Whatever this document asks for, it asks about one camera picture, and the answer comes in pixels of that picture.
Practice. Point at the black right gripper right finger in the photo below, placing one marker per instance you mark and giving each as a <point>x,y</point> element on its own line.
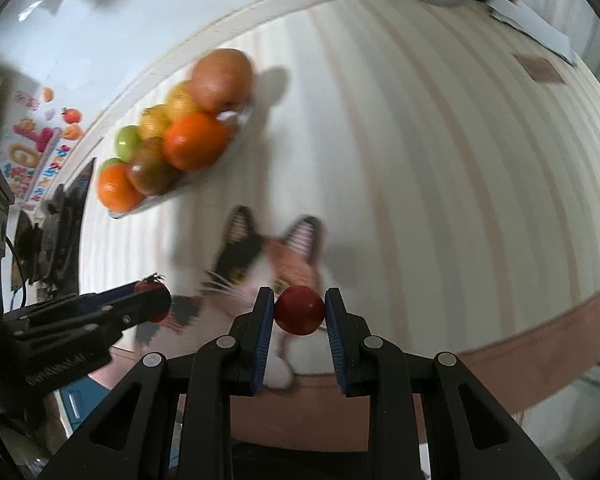
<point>469,434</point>

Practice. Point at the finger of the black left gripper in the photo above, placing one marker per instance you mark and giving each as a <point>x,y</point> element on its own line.
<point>119,315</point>
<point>115,290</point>

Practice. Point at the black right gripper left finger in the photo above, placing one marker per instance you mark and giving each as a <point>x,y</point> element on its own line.
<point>170,418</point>

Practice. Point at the red tomato with stem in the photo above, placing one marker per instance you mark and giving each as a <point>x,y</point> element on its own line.
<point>153,281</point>

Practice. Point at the red cherry tomato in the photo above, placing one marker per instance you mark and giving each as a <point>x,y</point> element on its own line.
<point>299,311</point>

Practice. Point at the yellow lemon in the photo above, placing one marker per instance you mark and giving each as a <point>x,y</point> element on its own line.
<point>179,103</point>

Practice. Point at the orange fruit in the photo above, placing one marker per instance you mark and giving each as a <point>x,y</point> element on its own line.
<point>116,191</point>
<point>195,142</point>

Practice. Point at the calico cat cushion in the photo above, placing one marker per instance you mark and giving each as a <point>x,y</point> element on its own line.
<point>245,261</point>

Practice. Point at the brown green fruit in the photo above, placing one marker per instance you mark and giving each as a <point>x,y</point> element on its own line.
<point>149,171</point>

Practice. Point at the small green apple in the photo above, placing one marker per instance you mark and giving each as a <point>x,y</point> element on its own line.
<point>126,141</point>

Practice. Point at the yellow fruit left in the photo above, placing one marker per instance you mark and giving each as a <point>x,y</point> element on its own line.
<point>153,122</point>

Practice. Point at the colourful fruit poster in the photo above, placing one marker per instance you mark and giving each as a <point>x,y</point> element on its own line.
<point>38,134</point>

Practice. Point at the brown round fruit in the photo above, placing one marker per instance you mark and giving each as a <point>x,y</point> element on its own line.
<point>221,81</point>

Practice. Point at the striped bed sheet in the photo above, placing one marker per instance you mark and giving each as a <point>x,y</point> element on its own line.
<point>454,164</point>

